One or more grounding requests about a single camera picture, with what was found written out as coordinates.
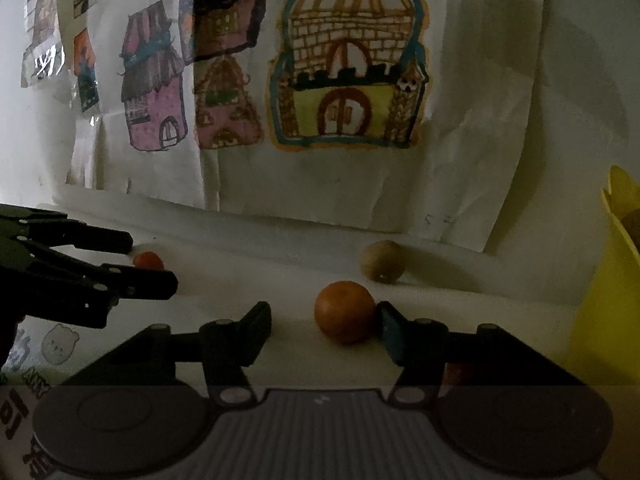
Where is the white tablecloth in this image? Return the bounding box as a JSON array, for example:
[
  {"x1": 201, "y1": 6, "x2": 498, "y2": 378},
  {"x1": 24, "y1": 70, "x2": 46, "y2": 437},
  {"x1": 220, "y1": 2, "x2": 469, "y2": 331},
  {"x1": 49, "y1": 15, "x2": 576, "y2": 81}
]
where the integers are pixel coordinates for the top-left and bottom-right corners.
[{"x1": 0, "y1": 185, "x2": 640, "y2": 480}]

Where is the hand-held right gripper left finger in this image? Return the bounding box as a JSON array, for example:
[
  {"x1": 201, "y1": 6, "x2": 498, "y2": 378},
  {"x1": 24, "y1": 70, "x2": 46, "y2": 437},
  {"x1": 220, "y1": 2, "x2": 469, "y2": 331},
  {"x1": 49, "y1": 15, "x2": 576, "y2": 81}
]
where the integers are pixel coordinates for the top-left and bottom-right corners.
[{"x1": 65, "y1": 302, "x2": 272, "y2": 407}]

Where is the boy cartoon wall poster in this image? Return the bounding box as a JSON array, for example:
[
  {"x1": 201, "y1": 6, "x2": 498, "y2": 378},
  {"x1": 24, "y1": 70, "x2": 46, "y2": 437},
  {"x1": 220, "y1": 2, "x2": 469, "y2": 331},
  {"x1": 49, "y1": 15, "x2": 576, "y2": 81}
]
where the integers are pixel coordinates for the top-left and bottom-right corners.
[{"x1": 20, "y1": 0, "x2": 68, "y2": 91}]

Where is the orange tangerine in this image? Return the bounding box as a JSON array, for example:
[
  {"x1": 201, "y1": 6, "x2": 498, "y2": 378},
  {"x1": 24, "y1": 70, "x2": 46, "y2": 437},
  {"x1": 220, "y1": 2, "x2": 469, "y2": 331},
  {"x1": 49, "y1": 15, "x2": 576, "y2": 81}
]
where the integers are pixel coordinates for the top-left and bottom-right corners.
[{"x1": 314, "y1": 281, "x2": 377, "y2": 345}]

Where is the brown kiwi fruit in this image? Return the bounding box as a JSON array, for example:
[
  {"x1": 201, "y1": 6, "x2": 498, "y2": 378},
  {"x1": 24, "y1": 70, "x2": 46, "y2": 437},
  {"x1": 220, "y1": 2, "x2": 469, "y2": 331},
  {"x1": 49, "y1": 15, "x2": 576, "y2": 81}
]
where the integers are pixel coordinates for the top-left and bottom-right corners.
[{"x1": 360, "y1": 240, "x2": 406, "y2": 284}]

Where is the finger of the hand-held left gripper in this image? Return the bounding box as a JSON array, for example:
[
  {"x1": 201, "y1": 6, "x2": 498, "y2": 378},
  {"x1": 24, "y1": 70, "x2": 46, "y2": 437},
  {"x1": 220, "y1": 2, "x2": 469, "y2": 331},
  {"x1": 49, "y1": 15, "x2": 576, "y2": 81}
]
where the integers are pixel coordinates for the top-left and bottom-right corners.
[
  {"x1": 0, "y1": 237, "x2": 179, "y2": 328},
  {"x1": 0, "y1": 205, "x2": 134, "y2": 255}
]

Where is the house drawings paper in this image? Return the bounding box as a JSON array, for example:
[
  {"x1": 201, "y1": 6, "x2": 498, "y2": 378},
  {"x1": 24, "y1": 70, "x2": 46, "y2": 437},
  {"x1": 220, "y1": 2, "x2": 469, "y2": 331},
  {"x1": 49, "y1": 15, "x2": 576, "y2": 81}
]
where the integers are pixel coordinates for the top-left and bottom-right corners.
[{"x1": 65, "y1": 0, "x2": 546, "y2": 256}]

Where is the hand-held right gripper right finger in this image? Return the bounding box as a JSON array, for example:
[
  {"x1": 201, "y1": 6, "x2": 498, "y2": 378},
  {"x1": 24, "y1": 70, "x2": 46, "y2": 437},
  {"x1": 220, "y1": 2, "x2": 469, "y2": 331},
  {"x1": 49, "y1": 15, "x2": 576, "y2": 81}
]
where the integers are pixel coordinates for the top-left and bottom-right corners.
[{"x1": 376, "y1": 301, "x2": 586, "y2": 407}]

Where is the yellow plastic bowl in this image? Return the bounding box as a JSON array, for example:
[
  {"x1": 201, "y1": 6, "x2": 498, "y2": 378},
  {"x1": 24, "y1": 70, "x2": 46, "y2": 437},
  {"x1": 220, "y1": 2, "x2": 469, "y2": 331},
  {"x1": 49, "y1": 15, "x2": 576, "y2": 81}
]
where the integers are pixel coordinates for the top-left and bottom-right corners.
[{"x1": 567, "y1": 164, "x2": 640, "y2": 480}]

